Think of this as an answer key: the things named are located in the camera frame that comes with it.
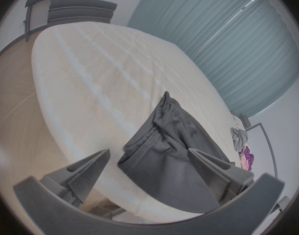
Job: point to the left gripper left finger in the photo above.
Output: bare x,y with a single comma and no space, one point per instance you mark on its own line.
90,175

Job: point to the grey garment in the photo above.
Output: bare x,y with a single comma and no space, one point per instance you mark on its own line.
240,138

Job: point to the pink garment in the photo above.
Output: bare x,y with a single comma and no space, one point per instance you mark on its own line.
243,161

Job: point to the grey bedside table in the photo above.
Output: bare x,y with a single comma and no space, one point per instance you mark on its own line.
246,121

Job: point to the white printed pillow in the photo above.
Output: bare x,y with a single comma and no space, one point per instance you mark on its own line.
237,122

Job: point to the black T-shirt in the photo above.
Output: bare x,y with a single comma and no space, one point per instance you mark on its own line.
169,160

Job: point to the purple garment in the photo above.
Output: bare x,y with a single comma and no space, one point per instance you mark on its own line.
248,157

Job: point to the bed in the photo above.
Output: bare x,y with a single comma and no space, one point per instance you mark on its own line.
103,82

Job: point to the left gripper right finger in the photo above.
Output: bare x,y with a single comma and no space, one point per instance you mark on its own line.
208,175

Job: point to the blue-green curtain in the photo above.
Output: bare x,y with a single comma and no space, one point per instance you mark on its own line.
183,18
249,57

